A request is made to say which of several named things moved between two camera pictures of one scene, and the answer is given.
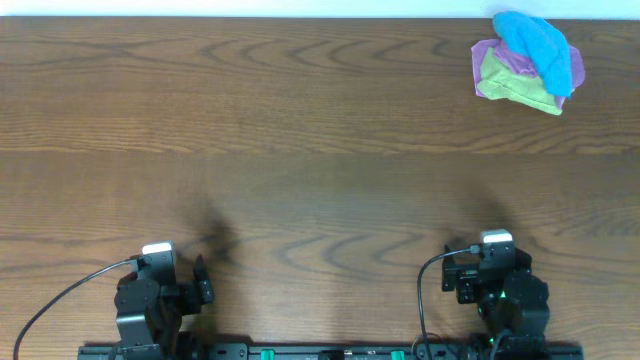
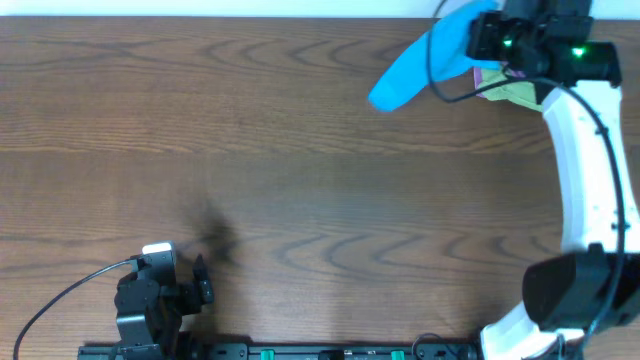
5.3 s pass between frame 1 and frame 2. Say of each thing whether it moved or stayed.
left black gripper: stayed
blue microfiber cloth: moved
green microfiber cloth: stayed
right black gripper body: moved
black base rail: stayed
